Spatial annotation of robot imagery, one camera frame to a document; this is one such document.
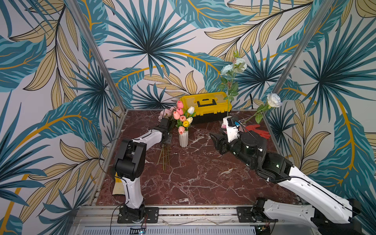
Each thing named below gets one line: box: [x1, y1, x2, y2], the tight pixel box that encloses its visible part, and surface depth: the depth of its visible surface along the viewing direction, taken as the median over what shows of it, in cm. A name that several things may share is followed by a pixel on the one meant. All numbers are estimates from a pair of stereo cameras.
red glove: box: [244, 124, 272, 140], surface depth 111 cm
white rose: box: [243, 92, 283, 125], surface depth 67 cm
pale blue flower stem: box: [218, 49, 248, 117], surface depth 80 cm
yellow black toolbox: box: [179, 91, 233, 124], surface depth 103 cm
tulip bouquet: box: [172, 100, 196, 135], surface depth 76 cm
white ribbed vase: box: [178, 130, 189, 148], surface depth 92 cm
